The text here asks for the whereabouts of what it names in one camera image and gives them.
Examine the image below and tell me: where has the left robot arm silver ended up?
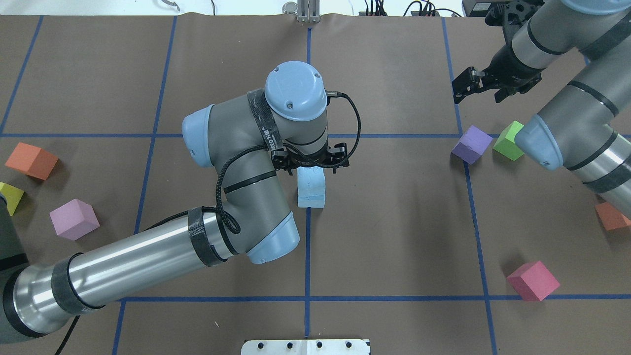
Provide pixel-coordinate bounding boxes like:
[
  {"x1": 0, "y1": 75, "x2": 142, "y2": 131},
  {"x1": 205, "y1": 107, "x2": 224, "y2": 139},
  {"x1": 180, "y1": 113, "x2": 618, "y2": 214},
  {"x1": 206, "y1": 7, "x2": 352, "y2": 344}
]
[{"x1": 1, "y1": 61, "x2": 354, "y2": 344}]

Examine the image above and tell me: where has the light blue foam block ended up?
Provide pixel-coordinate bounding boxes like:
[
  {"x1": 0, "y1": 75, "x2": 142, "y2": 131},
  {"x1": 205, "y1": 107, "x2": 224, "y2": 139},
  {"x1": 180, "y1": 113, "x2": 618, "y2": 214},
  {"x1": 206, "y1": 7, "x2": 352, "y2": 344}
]
[
  {"x1": 297, "y1": 195, "x2": 325, "y2": 209},
  {"x1": 297, "y1": 167, "x2": 325, "y2": 199}
]

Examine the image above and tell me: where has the light pink foam block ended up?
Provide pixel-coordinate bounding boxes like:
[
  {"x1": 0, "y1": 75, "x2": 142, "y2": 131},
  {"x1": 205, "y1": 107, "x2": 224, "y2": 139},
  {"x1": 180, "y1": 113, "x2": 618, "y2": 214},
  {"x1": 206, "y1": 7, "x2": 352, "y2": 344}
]
[{"x1": 49, "y1": 199, "x2": 101, "y2": 241}]

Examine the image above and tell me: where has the orange foam block right side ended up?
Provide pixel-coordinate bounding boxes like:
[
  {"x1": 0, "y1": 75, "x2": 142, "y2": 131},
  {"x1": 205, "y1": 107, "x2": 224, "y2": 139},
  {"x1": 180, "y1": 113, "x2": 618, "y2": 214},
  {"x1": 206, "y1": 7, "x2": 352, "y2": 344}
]
[{"x1": 595, "y1": 202, "x2": 631, "y2": 231}]

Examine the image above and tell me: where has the purple foam block right side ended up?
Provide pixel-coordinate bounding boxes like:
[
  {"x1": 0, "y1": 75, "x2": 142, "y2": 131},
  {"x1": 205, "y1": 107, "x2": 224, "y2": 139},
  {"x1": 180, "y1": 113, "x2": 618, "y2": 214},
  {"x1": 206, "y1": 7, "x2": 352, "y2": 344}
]
[{"x1": 451, "y1": 125, "x2": 493, "y2": 164}]

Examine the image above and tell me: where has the aluminium frame post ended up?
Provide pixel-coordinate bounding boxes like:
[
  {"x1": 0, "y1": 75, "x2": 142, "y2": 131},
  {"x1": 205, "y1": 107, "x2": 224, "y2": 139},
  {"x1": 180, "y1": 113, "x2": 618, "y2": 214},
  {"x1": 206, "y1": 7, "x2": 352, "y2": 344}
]
[{"x1": 296, "y1": 0, "x2": 321, "y2": 23}]

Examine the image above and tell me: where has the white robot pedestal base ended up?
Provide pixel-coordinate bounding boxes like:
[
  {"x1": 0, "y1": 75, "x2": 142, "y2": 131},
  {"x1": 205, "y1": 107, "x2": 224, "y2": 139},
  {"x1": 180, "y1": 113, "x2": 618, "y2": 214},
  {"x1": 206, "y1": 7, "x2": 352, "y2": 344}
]
[{"x1": 241, "y1": 339, "x2": 371, "y2": 355}]

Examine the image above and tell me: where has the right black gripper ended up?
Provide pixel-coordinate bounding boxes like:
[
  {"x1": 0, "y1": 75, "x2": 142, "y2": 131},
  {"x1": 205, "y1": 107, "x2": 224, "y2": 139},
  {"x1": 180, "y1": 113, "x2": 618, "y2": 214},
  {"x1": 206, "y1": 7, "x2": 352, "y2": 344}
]
[{"x1": 452, "y1": 0, "x2": 545, "y2": 104}]

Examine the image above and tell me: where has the small metal cylinder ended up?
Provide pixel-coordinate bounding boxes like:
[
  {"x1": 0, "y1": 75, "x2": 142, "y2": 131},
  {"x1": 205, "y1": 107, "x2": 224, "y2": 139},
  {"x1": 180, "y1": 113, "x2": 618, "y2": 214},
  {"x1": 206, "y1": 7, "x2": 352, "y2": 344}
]
[{"x1": 282, "y1": 1, "x2": 298, "y2": 14}]

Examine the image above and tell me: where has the green foam block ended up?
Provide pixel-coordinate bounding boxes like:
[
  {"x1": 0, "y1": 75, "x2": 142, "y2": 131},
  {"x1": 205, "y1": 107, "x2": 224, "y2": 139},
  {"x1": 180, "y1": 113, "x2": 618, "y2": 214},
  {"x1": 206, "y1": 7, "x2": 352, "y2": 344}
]
[{"x1": 493, "y1": 121, "x2": 525, "y2": 161}]

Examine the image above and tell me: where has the yellow foam block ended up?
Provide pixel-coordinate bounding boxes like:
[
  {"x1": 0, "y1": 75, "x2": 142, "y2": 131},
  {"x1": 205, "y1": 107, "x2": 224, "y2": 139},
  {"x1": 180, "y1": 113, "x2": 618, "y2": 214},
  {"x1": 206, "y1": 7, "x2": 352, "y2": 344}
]
[{"x1": 0, "y1": 182, "x2": 25, "y2": 216}]

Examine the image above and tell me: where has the orange foam block left side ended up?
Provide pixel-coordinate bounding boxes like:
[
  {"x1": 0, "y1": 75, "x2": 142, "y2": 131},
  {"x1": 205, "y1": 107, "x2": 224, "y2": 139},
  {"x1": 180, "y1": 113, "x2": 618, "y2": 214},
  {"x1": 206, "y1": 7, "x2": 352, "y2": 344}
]
[{"x1": 5, "y1": 142, "x2": 59, "y2": 180}]

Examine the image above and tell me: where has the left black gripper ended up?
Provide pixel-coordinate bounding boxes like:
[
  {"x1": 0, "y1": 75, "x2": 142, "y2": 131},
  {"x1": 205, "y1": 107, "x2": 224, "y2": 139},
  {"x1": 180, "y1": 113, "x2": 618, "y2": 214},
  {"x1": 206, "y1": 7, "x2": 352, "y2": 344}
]
[{"x1": 271, "y1": 143, "x2": 350, "y2": 176}]

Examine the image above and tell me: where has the orange foam block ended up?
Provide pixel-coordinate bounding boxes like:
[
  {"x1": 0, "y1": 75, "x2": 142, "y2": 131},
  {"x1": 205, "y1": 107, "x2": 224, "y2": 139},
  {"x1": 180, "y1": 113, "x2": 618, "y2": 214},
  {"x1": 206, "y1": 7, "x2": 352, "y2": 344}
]
[
  {"x1": 5, "y1": 142, "x2": 59, "y2": 180},
  {"x1": 595, "y1": 202, "x2": 631, "y2": 231}
]

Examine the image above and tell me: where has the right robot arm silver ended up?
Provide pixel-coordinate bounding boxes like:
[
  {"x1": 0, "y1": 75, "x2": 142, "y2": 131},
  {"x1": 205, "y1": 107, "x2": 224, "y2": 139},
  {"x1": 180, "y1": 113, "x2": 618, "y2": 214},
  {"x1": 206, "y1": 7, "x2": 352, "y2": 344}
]
[{"x1": 452, "y1": 0, "x2": 631, "y2": 216}]

